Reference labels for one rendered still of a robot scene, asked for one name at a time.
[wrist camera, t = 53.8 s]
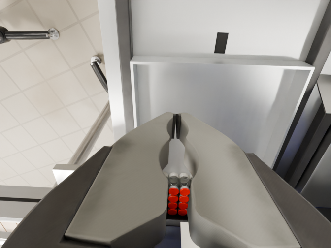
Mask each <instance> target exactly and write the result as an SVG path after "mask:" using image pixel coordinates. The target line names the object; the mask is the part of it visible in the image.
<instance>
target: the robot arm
mask: <svg viewBox="0 0 331 248"><path fill-rule="evenodd" d="M175 126H176V137H177V139H179V140H180V141H181V142H182V144H183V145H184V147H185V154H184V165H185V166H186V167H187V169H188V170H189V171H190V173H191V175H192V177H193V179H192V182H191V188H190V195H189V201H188V207H187V215H188V225H189V234H190V237H191V239H192V241H193V242H194V243H195V244H196V245H197V246H198V247H200V248H331V223H330V222H329V221H328V220H327V219H326V218H325V217H324V216H323V215H322V214H321V213H320V212H319V211H318V210H317V209H316V208H315V207H314V206H313V205H312V204H311V203H310V202H309V201H307V200H306V199H305V198H304V197H303V196H302V195H301V194H299V193H298V192H297V191H296V190H295V189H294V188H293V187H291V186H290V185H289V184H288V183H287V182H286V181H285V180H284V179H282V178H281V177H280V176H279V175H278V174H277V173H275V172H274V171H273V170H272V169H271V168H270V167H269V166H268V165H266V164H265V163H264V162H263V161H262V160H261V159H260V158H258V157H257V156H256V155H255V154H254V153H246V152H245V151H244V150H243V149H241V148H240V147H239V146H238V145H237V144H236V143H235V142H234V141H232V140H231V139H230V138H228V137H227V136H226V135H224V134H223V133H221V132H220V131H218V130H216V129H214V128H213V127H211V126H209V125H208V124H206V123H204V122H202V121H201V120H199V119H197V118H195V117H194V116H192V115H190V114H189V113H178V114H174V113H172V112H165V113H163V114H161V115H159V116H158V117H156V118H154V119H152V120H150V121H148V122H146V123H144V124H142V125H140V126H138V127H136V128H134V129H133V130H131V131H130V132H128V133H126V134H125V135H124V136H122V137H121V138H120V139H118V140H117V141H116V142H115V143H114V144H113V145H112V146H103V147H102V148H101V149H100V150H98V151H97V152H96V153H95V154H94V155H93V156H91V157H90V158H89V159H88V160H87V161H85V162H84V163H83V164H82V165H81V166H79V167H78V168H77V169H76V170H75V171H74V172H72V173H71V174H70V175H69V176H68V177H66V178H65V179H64V180H63V181H62V182H61V183H59V184H58V185H57V186H56V187H55V188H53V189H52V190H51V191H50V192H49V193H48V194H47V195H46V196H44V197H43V198H42V199H41V200H40V201H39V202H38V203H37V204H36V205H35V206H34V207H33V208H32V209H31V210H30V212H29V213H28V214H27V215H26V216H25V217H24V218H23V219H22V221H21V222H20V223H19V224H18V225H17V227H16V228H15V229H14V230H13V231H12V233H11V234H10V235H9V237H8V238H7V239H6V241H5V242H4V243H3V245H2V246H1V248H151V247H153V246H155V245H156V244H158V243H160V242H161V241H162V240H163V238H164V236H165V233H166V213H167V198H168V179H167V177H166V176H165V174H164V173H163V169H164V168H165V167H166V166H167V165H168V156H169V142H170V141H171V139H174V134H175Z"/></svg>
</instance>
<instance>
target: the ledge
mask: <svg viewBox="0 0 331 248"><path fill-rule="evenodd" d="M79 166H81V165H74V164H56V165H55V166H54V168H53V169H52V170H53V173H54V176H55V178H56V181H57V184H59V183H61V182H62V181H63V180H64V179H65V178H66V177H68V176H69V175H70V174H71V173H72V172H74V171H75V170H76V169H77V168H78V167H79Z"/></svg>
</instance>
